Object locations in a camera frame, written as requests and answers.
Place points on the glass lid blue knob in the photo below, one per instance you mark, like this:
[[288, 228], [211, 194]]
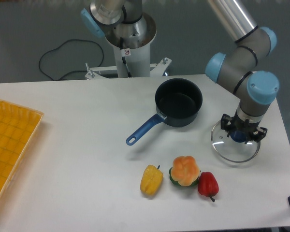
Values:
[[231, 150]]

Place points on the red bell pepper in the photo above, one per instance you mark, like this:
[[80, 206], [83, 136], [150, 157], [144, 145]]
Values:
[[208, 185]]

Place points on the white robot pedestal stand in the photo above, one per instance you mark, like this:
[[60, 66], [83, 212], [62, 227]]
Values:
[[131, 45]]

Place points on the yellow woven basket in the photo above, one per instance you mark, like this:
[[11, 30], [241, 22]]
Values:
[[18, 125]]

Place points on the yellow bell pepper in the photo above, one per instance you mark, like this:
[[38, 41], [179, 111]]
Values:
[[151, 180]]

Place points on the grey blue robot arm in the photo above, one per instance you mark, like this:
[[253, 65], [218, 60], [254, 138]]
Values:
[[256, 90]]

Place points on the dark saucepan blue handle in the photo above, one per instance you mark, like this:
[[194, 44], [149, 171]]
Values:
[[178, 102]]

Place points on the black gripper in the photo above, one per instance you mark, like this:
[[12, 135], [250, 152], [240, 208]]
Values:
[[242, 129]]

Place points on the orange green toy pepper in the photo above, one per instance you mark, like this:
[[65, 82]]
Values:
[[184, 172]]

